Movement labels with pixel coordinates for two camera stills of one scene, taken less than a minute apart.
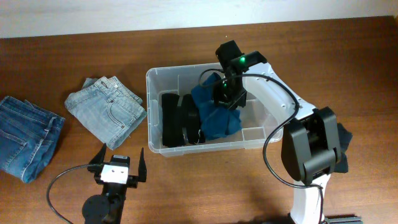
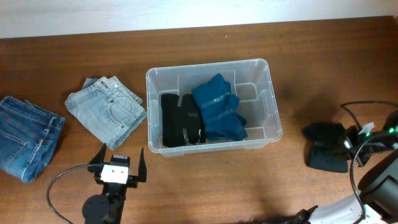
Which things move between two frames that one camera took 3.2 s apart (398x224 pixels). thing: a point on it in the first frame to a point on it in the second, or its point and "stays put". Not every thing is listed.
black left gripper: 133,180 stays put
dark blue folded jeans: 28,136 stays put
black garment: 180,122 stays put
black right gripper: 223,98 to 352,141
